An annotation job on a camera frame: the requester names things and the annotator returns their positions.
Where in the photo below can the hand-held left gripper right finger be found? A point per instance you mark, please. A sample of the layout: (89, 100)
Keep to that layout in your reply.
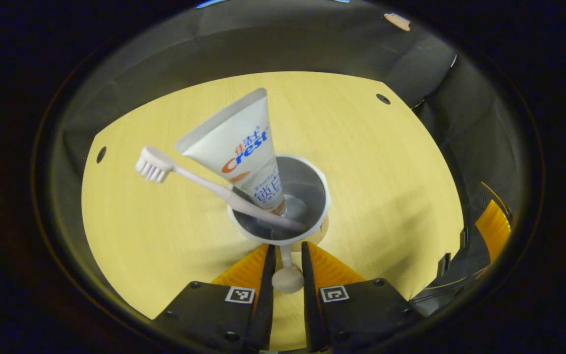
(308, 295)

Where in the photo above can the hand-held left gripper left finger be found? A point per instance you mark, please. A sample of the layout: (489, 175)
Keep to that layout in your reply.
(266, 295)

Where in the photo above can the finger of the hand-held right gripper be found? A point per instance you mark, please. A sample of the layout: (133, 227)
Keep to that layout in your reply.
(494, 228)

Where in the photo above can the pale pink toothbrush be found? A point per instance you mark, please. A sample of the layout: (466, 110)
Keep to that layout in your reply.
(204, 183)

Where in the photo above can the white toothpaste tube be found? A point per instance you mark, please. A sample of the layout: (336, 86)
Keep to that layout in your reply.
(234, 142)

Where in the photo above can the wooden desktop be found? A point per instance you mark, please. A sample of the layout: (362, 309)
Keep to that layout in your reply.
(386, 172)

